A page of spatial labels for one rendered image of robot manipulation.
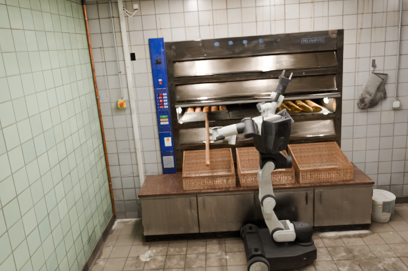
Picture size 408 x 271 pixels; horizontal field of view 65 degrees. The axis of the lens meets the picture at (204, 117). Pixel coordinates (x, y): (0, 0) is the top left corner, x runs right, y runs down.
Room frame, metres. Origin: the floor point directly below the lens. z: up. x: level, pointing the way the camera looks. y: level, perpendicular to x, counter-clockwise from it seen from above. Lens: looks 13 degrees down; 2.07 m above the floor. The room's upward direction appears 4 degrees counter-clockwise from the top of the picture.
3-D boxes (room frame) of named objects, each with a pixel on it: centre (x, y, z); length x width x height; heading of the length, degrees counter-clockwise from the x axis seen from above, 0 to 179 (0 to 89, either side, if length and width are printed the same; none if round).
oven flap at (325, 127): (3.59, -0.60, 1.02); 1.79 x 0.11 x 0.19; 88
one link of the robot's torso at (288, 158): (2.72, -0.61, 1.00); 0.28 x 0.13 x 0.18; 89
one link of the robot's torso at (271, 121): (2.69, -0.57, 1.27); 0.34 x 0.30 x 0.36; 123
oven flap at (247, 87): (3.59, -0.60, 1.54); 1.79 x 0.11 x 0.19; 88
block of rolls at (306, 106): (4.01, -1.19, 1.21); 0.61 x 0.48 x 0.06; 178
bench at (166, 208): (3.30, -0.48, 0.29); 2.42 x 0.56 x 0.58; 88
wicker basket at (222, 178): (3.34, -0.01, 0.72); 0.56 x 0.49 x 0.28; 89
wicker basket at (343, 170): (3.30, -1.21, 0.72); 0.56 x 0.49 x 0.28; 89
